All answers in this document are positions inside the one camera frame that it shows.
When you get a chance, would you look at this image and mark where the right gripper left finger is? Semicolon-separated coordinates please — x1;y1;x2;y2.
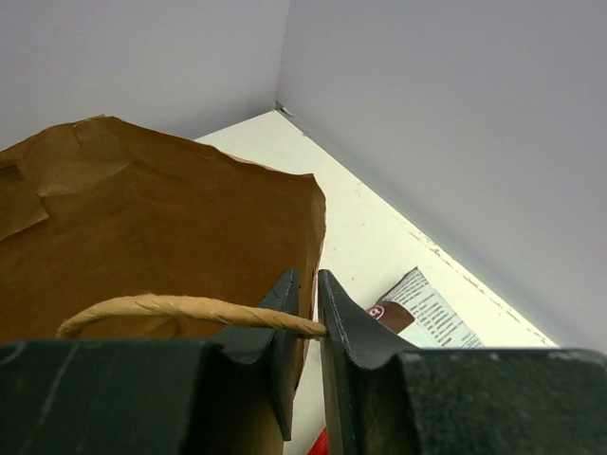
1;292;301;454

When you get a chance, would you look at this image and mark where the brown paper bag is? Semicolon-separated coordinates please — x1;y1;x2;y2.
0;115;328;455

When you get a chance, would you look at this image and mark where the brown white chips bag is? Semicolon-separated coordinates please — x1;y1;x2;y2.
367;268;484;349

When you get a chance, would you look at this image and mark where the red cassava chips bag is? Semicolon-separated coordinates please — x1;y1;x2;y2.
307;428;328;455

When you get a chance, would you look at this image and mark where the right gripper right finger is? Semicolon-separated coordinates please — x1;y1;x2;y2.
318;270;606;454

